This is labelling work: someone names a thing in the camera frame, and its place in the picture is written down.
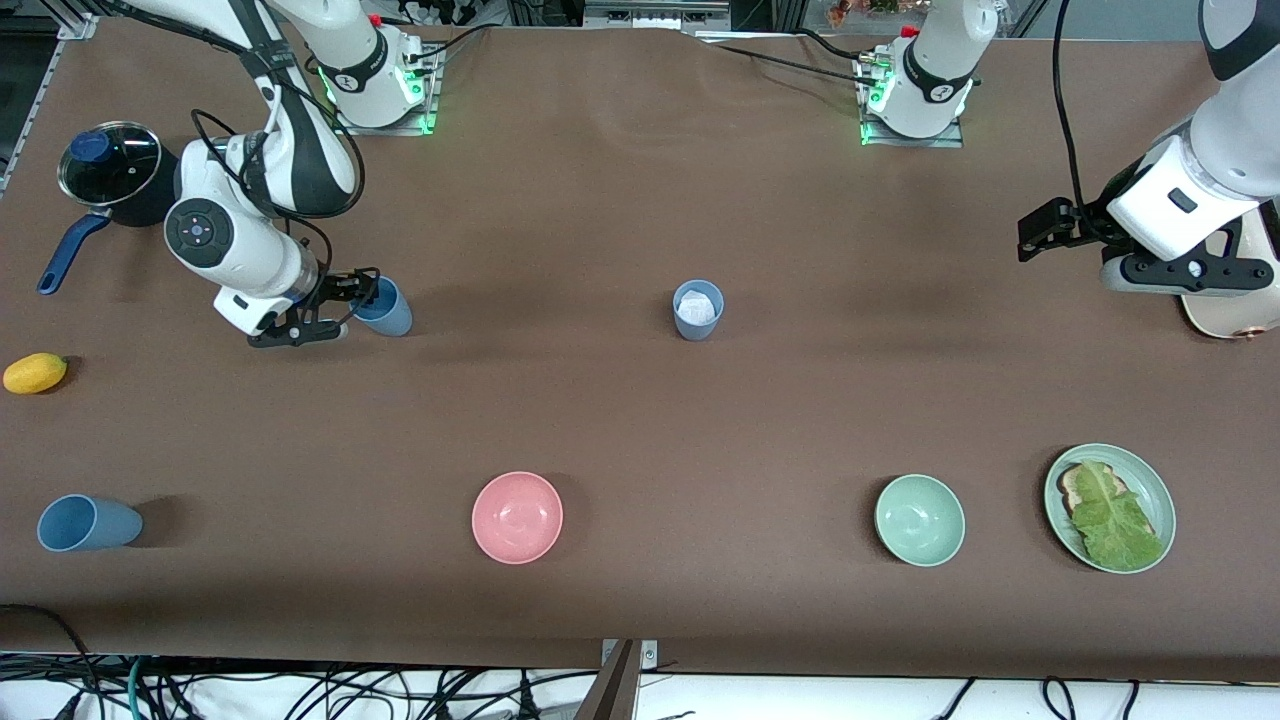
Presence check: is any blue plastic cup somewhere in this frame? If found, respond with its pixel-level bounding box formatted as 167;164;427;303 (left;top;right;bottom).
672;279;725;342
350;277;414;338
37;494;144;553

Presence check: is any cream white board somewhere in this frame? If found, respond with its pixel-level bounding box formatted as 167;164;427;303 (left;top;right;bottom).
1180;195;1280;341

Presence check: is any glass lid with blue knob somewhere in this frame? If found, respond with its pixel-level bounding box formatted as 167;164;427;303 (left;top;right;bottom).
57;121;163;208

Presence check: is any toasted bread slice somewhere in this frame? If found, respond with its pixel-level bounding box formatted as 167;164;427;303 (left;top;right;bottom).
1058;463;1156;536

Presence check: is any mint green plate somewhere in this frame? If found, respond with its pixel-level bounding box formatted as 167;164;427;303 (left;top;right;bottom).
1044;443;1177;575

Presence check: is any pink bowl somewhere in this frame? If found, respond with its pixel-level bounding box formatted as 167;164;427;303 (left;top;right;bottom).
471;471;564;565

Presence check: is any green lettuce leaf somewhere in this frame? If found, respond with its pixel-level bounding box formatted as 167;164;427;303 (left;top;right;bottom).
1070;461;1166;571

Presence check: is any yellow lemon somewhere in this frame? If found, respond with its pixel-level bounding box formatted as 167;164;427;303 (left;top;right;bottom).
2;352;69;395

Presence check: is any mint green bowl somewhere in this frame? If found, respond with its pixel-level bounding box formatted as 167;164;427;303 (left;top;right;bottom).
874;474;967;568

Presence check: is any silver metal box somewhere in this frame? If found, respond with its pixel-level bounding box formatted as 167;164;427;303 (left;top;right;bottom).
585;0;731;31

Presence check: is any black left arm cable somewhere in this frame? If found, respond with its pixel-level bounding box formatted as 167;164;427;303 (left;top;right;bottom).
1050;0;1091;211

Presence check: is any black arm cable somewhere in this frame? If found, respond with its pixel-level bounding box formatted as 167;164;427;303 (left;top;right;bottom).
1050;0;1091;211
188;105;366;301

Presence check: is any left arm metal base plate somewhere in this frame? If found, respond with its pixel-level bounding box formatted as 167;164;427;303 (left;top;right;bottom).
857;50;966;149

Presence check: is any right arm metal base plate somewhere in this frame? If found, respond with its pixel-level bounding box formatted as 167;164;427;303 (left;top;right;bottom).
330;40;441;136

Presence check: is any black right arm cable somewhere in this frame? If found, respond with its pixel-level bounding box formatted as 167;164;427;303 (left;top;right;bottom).
188;105;366;301

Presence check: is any black pot with blue handle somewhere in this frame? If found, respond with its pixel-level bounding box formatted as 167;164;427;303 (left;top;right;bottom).
37;140;183;296

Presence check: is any black right base cable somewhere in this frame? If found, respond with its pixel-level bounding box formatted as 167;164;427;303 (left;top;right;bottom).
412;24;493;56

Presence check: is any black base cable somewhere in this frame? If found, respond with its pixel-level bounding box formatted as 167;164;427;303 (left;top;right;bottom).
700;28;873;86
412;24;493;56

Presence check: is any black left base cable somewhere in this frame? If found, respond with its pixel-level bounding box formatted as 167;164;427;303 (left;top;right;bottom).
700;28;873;86

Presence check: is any grey metal frame rail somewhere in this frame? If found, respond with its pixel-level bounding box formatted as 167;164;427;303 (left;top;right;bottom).
0;15;101;196

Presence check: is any black floor cable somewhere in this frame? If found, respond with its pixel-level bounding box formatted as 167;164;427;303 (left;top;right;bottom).
0;603;101;720

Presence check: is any metal table bracket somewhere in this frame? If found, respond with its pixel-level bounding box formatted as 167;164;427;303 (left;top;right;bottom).
575;638;661;720

